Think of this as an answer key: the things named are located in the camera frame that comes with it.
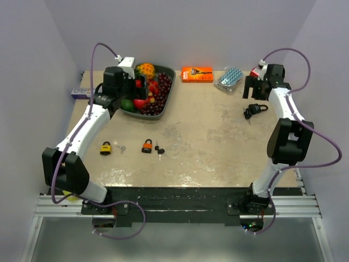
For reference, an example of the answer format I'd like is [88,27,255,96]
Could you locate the orange padlock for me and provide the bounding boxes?
[141,139,153,153]

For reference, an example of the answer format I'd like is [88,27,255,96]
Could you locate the small silver key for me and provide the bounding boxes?
[116,145,126,153]

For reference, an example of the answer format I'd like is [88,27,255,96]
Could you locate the black orange-padlock keys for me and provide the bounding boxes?
[154,141,168,161]

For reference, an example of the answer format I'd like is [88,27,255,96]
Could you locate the yellow padlock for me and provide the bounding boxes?
[100,141,112,156]

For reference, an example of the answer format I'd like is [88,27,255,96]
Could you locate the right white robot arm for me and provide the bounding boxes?
[243,60,314,215]

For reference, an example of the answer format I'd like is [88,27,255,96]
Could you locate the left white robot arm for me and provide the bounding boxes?
[42,66,149,214]

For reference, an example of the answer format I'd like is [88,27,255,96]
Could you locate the red box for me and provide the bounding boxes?
[249,68,261,78]

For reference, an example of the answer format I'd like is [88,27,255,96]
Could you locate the red pomegranate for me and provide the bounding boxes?
[133,98,150,110]

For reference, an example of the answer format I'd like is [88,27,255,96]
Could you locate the small red cherries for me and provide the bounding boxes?
[147,80,159,103]

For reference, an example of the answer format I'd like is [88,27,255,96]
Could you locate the green avocado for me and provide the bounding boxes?
[121,99,135,112]

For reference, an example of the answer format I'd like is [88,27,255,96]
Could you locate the blue patterned sponge pack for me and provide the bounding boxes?
[214,68,244,92]

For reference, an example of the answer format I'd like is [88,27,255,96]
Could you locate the black padlock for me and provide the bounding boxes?
[243,104,269,125]

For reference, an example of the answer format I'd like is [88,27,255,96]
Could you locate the toy pineapple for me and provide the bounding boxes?
[135,63,156,81]

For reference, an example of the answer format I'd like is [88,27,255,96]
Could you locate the purple grape bunch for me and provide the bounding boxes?
[140,73,172,116]

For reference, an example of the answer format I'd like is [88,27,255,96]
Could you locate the dark grey fruit tray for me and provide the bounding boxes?
[121,63,176,121]

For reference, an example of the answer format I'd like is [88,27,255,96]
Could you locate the purple toothpaste box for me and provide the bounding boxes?
[71,88,95,100]

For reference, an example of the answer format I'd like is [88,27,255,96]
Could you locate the orange razor box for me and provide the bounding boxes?
[180,67,214,83]

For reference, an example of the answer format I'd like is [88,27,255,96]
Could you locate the yellow green bottle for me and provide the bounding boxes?
[62,190,79,203]

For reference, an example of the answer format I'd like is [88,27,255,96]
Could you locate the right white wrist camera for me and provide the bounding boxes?
[255,59,268,81]

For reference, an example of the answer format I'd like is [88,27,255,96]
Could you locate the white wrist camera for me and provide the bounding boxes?
[255,59,268,81]
[115,55,135,79]

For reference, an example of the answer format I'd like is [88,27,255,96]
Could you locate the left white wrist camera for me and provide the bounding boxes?
[115,55,135,79]

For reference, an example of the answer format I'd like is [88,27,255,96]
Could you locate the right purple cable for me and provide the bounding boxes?
[245,48,343,235]

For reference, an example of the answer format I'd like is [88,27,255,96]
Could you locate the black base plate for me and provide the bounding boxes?
[47,187,303,229]

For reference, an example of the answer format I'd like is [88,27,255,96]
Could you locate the aluminium frame rail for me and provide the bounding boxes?
[21,169,334,261]

